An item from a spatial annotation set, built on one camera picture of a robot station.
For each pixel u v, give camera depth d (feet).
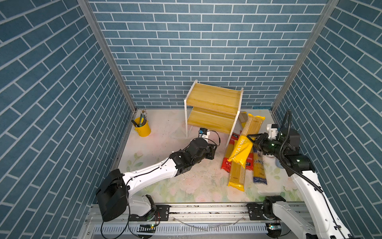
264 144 2.07
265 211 2.23
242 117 2.69
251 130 2.42
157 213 2.37
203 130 2.21
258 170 2.83
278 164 1.74
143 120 3.21
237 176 2.76
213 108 2.50
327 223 1.28
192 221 2.37
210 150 2.02
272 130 2.21
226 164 2.90
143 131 3.26
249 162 2.92
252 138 2.31
